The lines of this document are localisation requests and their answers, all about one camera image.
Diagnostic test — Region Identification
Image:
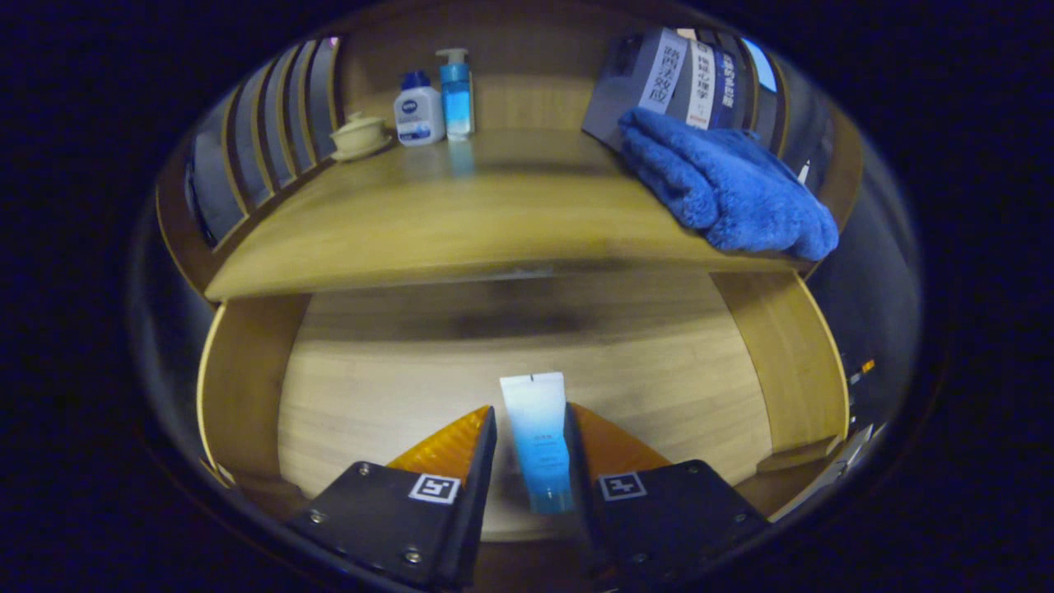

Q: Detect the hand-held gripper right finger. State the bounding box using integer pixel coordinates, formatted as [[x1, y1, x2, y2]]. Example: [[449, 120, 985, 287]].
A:
[[563, 402, 771, 587]]

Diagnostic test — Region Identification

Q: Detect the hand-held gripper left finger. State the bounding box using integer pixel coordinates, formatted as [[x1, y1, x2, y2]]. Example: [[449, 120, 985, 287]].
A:
[[284, 405, 498, 590]]

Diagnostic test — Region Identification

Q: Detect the blue and white tube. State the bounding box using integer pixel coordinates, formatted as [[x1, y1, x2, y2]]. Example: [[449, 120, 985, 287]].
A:
[[499, 371, 576, 516]]

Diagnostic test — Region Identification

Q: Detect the wooden drawer with black knob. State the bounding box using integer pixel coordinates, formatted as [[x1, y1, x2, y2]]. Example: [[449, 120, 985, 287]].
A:
[[196, 272, 851, 577]]

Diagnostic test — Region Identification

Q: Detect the wooden countertop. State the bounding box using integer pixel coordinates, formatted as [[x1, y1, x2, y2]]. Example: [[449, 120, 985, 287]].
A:
[[204, 128, 812, 301]]

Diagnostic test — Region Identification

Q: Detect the blue towel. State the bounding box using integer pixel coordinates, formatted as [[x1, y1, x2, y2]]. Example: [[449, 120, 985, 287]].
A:
[[618, 107, 841, 262]]

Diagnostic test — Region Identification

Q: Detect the black backdrop cloth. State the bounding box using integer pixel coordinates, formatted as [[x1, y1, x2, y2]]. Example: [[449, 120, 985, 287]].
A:
[[128, 37, 923, 462]]

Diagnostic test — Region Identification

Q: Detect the beige lidded teacup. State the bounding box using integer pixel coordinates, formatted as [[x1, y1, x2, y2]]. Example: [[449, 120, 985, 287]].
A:
[[329, 112, 394, 162]]

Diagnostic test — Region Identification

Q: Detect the white bottle with blue cap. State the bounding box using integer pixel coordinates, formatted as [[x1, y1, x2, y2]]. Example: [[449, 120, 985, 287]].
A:
[[393, 70, 446, 147]]

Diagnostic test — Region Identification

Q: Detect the blue pump bottle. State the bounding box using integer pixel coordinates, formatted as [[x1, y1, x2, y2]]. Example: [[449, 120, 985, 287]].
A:
[[436, 47, 476, 141]]

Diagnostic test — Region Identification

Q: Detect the grey book with white spine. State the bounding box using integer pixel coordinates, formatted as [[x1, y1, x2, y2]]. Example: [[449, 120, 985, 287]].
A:
[[581, 27, 689, 153]]

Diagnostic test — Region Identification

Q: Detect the dark blue spine book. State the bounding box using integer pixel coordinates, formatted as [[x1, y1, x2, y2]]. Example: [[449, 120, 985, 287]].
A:
[[710, 45, 754, 130]]

